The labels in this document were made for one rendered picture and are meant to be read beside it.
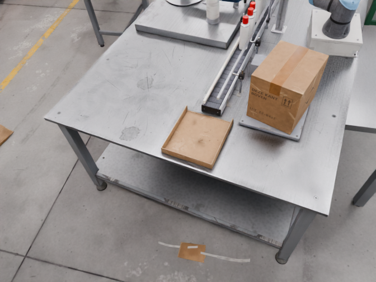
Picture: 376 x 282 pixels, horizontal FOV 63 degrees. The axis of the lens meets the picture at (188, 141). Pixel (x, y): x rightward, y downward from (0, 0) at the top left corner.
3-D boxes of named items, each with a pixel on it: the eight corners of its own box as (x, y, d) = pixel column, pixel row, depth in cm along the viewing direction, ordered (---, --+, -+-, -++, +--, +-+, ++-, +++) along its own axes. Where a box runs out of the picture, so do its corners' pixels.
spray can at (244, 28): (240, 45, 189) (242, 13, 173) (248, 46, 188) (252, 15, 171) (237, 49, 186) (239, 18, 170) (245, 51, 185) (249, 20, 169)
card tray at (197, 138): (187, 109, 166) (186, 104, 162) (233, 123, 158) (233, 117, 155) (161, 152, 150) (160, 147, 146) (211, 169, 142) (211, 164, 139)
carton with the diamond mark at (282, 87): (272, 81, 172) (280, 39, 150) (314, 97, 162) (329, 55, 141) (245, 115, 158) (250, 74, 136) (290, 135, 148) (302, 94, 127)
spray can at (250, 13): (244, 36, 194) (247, 5, 178) (253, 38, 192) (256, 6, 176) (242, 41, 191) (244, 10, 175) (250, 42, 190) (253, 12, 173)
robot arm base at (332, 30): (323, 20, 187) (328, 6, 179) (349, 25, 184) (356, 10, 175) (320, 36, 179) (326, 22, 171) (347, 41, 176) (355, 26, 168)
